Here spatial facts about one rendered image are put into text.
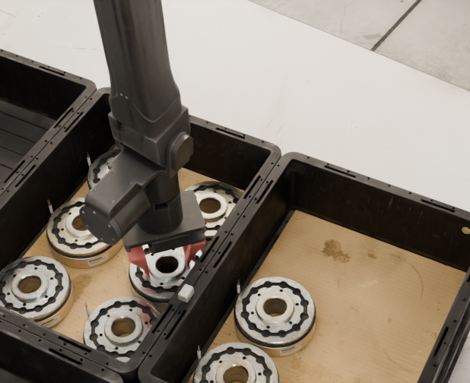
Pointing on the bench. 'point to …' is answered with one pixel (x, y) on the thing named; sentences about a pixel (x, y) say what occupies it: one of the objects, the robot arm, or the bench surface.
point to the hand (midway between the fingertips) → (166, 261)
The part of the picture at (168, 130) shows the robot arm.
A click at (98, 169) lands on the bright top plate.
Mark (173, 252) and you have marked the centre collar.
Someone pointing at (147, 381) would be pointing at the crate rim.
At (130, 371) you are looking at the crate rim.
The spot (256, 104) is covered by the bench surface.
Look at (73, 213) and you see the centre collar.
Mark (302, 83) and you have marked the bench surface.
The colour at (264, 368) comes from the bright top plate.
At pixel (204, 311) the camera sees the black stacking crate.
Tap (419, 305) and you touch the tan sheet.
